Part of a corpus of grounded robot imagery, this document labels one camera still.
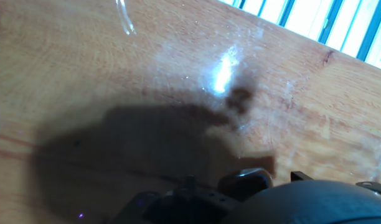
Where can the metal lever dark red knob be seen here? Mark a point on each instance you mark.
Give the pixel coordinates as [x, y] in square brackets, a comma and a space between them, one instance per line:
[246, 183]

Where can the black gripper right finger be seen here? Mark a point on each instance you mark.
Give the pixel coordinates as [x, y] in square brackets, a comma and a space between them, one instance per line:
[378, 189]

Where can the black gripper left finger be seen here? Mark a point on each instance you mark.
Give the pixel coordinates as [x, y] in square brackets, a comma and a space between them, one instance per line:
[178, 208]

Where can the glossy wooden board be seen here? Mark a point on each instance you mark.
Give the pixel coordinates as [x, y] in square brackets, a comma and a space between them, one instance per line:
[115, 77]

